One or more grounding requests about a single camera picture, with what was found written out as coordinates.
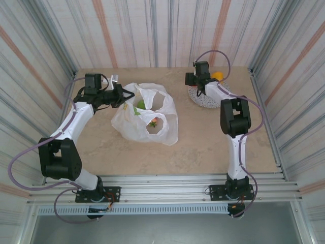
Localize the white printed plastic bag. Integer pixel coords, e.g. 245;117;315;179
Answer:
111;82;179;146

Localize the speckled round plate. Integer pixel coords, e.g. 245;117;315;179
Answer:
187;83;231;110

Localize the black connector box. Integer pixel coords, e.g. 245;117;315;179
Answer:
227;203;246;219
87;207;105;220

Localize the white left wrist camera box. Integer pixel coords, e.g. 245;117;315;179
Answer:
102;74;120;90

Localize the aluminium side rail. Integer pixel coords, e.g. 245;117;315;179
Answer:
248;67;288;181
42;71;78;185

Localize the aluminium mounting rail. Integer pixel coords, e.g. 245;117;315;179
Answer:
26;173;303;207

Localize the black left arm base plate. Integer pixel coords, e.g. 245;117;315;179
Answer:
75;186;121;203

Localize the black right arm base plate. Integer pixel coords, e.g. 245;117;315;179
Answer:
208;184;255;202

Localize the grey slotted cable duct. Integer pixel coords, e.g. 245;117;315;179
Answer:
37;204;230;217

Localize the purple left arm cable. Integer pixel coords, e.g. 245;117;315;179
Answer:
7;77;100;225

